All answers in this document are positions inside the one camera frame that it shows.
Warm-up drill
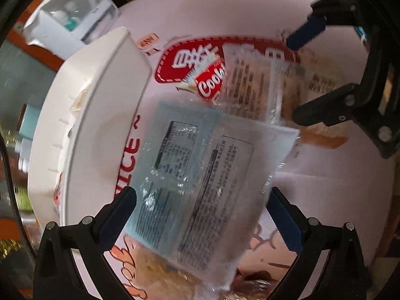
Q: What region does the black cable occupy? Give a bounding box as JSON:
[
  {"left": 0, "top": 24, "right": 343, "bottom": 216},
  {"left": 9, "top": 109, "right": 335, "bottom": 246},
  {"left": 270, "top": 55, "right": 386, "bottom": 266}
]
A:
[{"left": 0, "top": 133, "right": 37, "bottom": 262}]

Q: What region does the white plastic storage bin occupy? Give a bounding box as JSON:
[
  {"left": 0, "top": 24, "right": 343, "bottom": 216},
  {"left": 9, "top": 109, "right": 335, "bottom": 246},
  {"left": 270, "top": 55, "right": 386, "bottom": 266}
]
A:
[{"left": 28, "top": 27, "right": 151, "bottom": 226}]

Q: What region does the white toothbrush sterilizer box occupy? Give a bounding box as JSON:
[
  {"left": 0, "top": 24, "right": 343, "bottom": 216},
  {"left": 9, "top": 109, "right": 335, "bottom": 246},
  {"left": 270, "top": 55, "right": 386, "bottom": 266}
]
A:
[{"left": 22, "top": 0, "right": 119, "bottom": 60}]

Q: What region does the clear puffed rice snack pack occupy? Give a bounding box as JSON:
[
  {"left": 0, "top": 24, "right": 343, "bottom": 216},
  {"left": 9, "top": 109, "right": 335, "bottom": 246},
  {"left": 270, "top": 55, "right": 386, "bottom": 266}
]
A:
[{"left": 133, "top": 246, "right": 201, "bottom": 299}]

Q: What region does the teal ceramic canister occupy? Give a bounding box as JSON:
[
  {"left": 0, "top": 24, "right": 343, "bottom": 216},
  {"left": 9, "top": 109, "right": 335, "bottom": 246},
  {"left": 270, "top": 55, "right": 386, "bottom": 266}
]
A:
[{"left": 16, "top": 104, "right": 41, "bottom": 140}]

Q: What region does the light blue snack bag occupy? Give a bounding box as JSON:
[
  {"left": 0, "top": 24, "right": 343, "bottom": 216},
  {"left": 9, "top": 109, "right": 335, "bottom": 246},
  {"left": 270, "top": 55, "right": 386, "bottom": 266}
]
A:
[{"left": 125, "top": 101, "right": 299, "bottom": 288}]

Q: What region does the white squeeze bottle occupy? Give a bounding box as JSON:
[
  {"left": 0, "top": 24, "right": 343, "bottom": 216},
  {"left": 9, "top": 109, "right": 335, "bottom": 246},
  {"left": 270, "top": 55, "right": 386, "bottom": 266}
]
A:
[{"left": 14, "top": 137, "right": 32, "bottom": 174}]

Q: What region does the beige snack packet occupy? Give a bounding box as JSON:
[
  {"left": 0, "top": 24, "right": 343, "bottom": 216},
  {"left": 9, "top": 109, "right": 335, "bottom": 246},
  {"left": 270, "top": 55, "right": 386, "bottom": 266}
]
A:
[{"left": 220, "top": 43, "right": 349, "bottom": 150}]

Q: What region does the red cookie snack packet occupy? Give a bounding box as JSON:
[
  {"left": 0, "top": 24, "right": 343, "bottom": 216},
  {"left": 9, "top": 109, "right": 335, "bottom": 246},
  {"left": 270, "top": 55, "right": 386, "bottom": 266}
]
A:
[{"left": 176, "top": 53, "right": 226, "bottom": 103}]

